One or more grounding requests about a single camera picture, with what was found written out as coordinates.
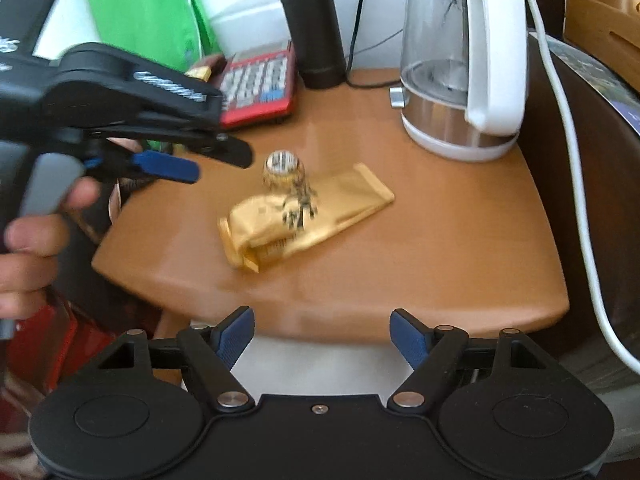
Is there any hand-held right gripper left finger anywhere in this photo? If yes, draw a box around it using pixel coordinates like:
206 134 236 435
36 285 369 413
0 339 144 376
95 306 257 413

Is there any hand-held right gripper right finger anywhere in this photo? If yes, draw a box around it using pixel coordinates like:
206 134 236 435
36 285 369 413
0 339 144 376
387 308 556 411

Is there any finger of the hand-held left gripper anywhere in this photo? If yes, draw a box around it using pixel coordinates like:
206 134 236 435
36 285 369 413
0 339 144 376
85 147 201 186
107 129 252 169

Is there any gold foil packet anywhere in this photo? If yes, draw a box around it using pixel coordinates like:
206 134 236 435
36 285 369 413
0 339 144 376
217 162 396 275

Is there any person's left hand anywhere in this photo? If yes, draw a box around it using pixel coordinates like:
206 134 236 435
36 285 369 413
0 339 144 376
0 177 101 322

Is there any red calculator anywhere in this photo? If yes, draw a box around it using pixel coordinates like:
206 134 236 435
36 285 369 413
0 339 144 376
210 42 298 128

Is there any wooden nightstand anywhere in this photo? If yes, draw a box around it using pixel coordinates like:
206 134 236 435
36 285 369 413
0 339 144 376
91 67 571 346

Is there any small brown gold box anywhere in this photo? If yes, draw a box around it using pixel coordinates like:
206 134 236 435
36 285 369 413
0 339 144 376
185 55 228 83

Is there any small dark speckled object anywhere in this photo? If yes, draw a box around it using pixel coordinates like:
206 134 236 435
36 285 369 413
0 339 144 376
281 180 322 233

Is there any green paper bag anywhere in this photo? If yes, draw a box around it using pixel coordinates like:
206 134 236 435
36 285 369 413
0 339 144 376
79 0 221 73

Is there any black thermos flask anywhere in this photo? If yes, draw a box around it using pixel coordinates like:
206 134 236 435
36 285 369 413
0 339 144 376
274 0 348 90

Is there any red gift bag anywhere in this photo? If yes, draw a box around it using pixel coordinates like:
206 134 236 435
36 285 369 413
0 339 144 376
0 300 166 411

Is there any dark brown cabinet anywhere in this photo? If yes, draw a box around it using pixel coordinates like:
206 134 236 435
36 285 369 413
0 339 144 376
520 35 640 361

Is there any wooden storage box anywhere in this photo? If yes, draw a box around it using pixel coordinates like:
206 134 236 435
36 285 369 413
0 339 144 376
564 0 640 67

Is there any black cable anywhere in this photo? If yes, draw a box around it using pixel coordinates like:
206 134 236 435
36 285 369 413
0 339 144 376
346 0 406 88

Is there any glass electric kettle white handle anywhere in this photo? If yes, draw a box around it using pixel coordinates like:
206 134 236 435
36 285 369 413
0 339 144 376
389 0 530 162

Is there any thick white cable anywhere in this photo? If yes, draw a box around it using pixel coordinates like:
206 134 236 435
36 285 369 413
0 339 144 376
505 0 640 378

